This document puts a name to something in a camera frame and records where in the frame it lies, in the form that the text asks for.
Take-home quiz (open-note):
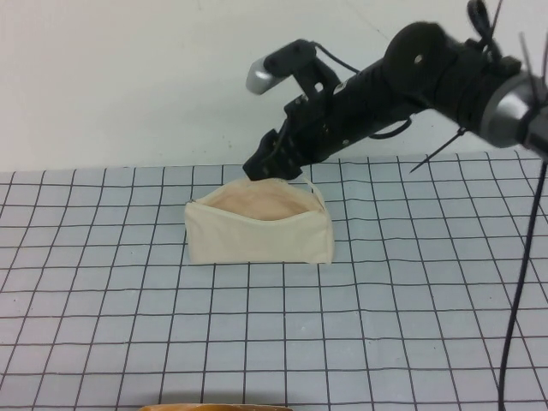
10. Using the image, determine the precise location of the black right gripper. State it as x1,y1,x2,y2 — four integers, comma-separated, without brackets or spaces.
242,59,413,182

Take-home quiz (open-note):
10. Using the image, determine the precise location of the cream fabric pencil case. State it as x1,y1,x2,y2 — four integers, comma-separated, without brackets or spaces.
183,174,333,267

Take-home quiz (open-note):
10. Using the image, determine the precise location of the black zip tie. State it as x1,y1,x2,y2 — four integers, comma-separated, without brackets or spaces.
467,0,507,48
518,30,548,102
408,127,468,175

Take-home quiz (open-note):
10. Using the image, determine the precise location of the blue grid tablecloth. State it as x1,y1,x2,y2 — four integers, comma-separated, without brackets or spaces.
0,150,548,411

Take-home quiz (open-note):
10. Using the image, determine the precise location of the orange brown rounded object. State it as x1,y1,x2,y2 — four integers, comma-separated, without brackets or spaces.
137,402,296,411

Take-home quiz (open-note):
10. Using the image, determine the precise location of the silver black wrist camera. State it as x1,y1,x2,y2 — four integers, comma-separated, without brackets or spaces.
246,39,343,104

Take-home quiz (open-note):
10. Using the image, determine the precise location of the thin black camera cable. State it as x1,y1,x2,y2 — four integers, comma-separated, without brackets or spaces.
313,39,361,74

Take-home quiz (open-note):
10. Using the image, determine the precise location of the thick black hanging cable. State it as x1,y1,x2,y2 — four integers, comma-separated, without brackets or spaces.
497,157,548,411

